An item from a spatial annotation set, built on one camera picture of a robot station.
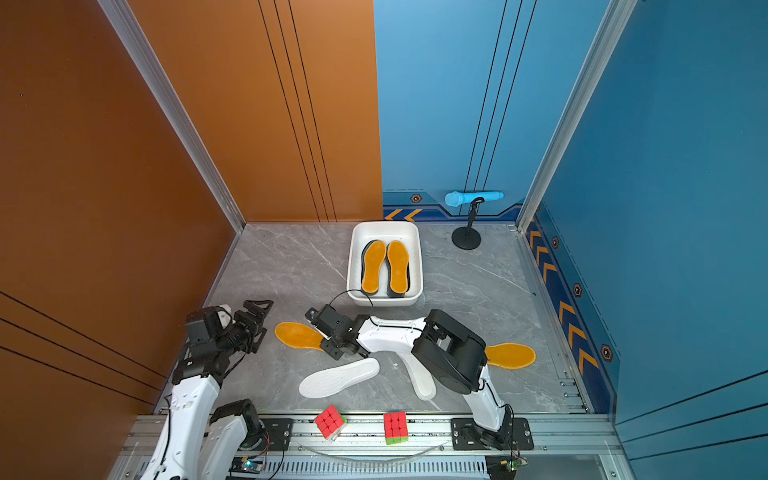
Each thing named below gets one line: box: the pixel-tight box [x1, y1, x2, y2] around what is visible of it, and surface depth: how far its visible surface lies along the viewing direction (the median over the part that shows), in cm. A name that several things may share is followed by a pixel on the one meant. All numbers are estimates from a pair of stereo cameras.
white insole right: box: [399, 351, 437, 401], surface depth 82 cm
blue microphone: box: [445, 191, 504, 207], surface depth 98 cm
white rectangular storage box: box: [347, 221, 423, 307], surface depth 107 cm
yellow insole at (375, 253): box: [362, 240, 387, 294], surface depth 107 cm
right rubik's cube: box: [384, 411, 409, 445], surface depth 72 cm
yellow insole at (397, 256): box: [387, 240, 409, 294], surface depth 105 cm
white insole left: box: [299, 358, 380, 399], surface depth 84 cm
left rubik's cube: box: [314, 405, 347, 441], surface depth 72 cm
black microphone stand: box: [451, 196, 485, 250], surface depth 117 cm
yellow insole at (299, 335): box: [274, 322, 324, 352], surface depth 93 cm
